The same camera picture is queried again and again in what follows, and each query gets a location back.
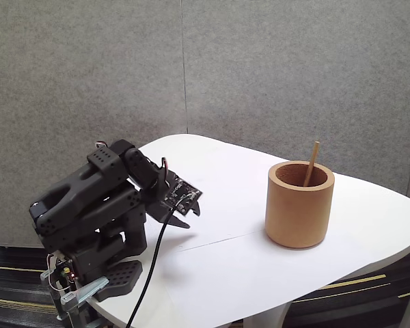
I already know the motor controller board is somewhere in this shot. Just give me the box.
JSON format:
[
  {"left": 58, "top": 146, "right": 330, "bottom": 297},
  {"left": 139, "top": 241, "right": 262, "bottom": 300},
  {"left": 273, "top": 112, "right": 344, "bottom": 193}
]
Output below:
[{"left": 54, "top": 256, "right": 80, "bottom": 286}]

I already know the black camera cable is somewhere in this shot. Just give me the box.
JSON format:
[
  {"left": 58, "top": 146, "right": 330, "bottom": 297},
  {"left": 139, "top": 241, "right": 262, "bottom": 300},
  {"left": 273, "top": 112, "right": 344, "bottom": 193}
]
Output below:
[{"left": 125, "top": 193, "right": 196, "bottom": 328}]

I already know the cork pen holder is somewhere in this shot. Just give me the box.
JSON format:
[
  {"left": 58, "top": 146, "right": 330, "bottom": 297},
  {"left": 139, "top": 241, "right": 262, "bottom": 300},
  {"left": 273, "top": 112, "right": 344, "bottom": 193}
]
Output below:
[{"left": 264, "top": 160, "right": 336, "bottom": 251}]

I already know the wooden pen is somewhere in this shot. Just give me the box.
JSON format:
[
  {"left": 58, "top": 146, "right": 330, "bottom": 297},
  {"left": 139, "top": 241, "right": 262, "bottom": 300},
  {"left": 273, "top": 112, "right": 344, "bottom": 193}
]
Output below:
[{"left": 303, "top": 141, "right": 320, "bottom": 188}]

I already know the grey metal table clamp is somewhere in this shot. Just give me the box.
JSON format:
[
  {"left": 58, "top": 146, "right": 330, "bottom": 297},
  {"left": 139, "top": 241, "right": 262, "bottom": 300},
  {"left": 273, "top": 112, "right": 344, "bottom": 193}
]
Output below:
[{"left": 40, "top": 268, "right": 110, "bottom": 328}]

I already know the bare camera circuit board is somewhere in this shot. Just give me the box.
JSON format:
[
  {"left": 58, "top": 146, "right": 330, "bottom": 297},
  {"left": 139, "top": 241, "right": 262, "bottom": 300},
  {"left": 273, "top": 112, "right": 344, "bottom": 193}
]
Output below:
[{"left": 162, "top": 177, "right": 204, "bottom": 215}]

